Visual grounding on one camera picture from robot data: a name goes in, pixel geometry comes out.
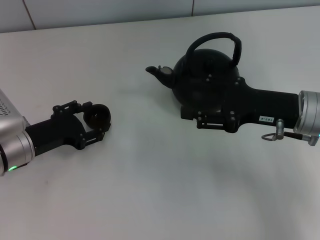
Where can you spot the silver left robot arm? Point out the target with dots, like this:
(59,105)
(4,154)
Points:
(12,145)

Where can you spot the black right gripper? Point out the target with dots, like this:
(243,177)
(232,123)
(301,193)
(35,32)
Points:
(265,106)

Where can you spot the small dark teacup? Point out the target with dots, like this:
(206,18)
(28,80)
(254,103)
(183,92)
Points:
(97,117)

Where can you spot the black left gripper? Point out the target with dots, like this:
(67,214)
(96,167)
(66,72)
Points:
(60,132)

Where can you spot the black round teapot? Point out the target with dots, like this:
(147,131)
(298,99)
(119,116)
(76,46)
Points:
(200,65)

